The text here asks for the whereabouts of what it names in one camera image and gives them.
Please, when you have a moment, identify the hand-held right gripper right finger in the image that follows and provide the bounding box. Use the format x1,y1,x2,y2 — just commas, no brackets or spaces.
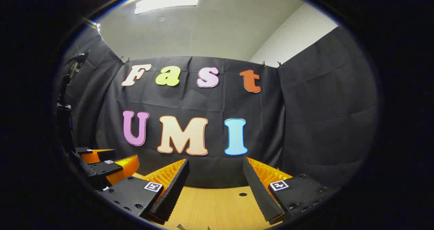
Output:
242,156,340,224

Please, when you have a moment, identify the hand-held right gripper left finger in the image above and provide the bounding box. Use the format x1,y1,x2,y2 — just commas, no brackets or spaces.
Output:
98,158,190,224

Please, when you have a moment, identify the black backdrop cloth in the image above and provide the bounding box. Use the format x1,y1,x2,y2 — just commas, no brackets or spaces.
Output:
56,25,379,190

